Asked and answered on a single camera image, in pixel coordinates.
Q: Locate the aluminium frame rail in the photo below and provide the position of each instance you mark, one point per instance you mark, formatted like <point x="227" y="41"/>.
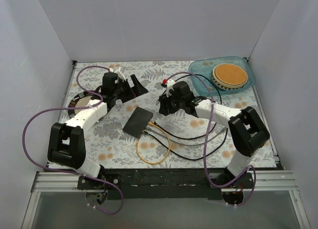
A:
<point x="265" y="180"/>

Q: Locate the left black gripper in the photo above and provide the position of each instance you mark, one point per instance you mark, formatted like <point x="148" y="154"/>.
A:
<point x="127" y="90"/>

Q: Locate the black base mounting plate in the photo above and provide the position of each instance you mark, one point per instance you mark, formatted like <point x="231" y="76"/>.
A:
<point x="162" y="183"/>

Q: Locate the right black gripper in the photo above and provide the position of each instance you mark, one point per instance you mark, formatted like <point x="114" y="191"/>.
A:
<point x="166" y="106"/>

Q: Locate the floral tablecloth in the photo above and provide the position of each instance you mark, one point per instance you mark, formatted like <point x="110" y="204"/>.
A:
<point x="108" y="145"/>

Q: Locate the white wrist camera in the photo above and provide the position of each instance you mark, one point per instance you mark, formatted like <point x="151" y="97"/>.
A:
<point x="119" y="71"/>
<point x="168" y="84"/>

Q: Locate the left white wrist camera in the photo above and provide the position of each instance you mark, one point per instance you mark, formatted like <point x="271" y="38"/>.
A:
<point x="119" y="71"/>

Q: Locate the black rimmed plate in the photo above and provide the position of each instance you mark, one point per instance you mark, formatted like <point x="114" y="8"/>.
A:
<point x="80" y="100"/>

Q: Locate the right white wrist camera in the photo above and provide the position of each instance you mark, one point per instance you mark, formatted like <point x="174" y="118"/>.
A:
<point x="168" y="84"/>

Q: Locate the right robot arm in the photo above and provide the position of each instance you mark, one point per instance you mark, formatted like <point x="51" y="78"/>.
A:
<point x="245" y="125"/>

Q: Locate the black network switch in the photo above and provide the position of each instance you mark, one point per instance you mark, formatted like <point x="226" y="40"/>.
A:
<point x="137" y="122"/>

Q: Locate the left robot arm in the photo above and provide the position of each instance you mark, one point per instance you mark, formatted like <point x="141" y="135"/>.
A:
<point x="67" y="142"/>

